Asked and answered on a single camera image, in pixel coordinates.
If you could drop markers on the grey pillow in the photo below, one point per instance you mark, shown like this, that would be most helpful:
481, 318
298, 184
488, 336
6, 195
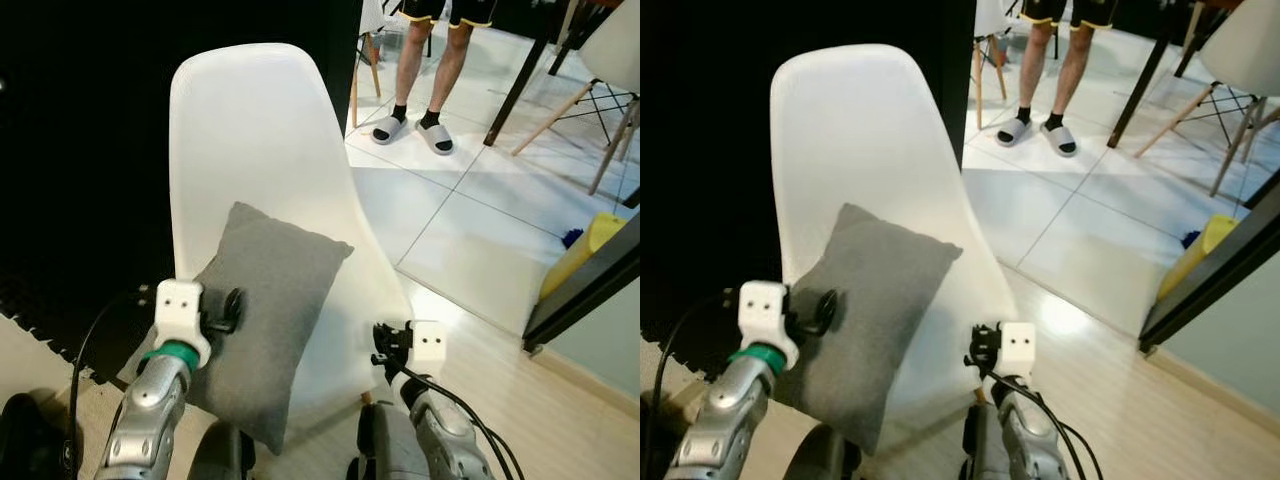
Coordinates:
880, 310
265, 310

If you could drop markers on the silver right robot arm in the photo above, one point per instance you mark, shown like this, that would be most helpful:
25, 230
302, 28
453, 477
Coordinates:
1030, 430
445, 430

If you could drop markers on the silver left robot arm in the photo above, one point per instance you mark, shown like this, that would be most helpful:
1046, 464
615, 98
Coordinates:
730, 410
150, 410

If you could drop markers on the white plastic shell chair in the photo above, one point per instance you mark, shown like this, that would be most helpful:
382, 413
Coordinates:
260, 140
860, 140

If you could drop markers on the white chair with wooden legs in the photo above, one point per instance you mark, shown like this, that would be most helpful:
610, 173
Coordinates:
615, 50
1240, 50
990, 50
370, 60

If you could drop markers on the grey robot right leg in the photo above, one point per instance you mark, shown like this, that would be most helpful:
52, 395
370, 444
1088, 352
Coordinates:
385, 445
985, 450

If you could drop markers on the grey robot leg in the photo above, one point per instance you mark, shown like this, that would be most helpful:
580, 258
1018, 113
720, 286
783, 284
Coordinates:
385, 445
822, 458
222, 455
985, 450

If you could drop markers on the black foam floor mat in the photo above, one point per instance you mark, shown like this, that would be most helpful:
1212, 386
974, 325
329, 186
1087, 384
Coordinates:
60, 320
690, 320

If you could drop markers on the grey robot left leg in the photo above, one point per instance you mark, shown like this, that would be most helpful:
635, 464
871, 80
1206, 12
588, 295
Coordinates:
822, 458
222, 455

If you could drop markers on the black framed grey panel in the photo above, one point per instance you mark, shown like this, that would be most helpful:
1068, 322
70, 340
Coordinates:
1210, 290
590, 290

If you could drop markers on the yellow bin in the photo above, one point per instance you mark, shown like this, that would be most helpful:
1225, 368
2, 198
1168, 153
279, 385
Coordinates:
580, 255
1200, 255

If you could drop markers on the blue brush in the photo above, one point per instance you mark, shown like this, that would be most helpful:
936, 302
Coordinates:
1192, 240
572, 238

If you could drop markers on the black table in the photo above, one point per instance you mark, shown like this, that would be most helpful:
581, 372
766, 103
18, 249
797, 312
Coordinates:
1135, 90
515, 90

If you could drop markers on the person in black shorts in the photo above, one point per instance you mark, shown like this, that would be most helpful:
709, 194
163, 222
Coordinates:
1075, 60
450, 60

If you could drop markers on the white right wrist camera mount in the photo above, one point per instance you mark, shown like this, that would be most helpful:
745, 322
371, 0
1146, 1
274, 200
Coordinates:
1018, 347
428, 345

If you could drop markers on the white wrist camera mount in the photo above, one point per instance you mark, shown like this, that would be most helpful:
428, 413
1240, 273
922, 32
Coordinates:
1018, 347
180, 312
765, 312
428, 345

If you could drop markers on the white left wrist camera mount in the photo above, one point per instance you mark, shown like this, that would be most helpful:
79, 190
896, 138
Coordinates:
180, 312
765, 312

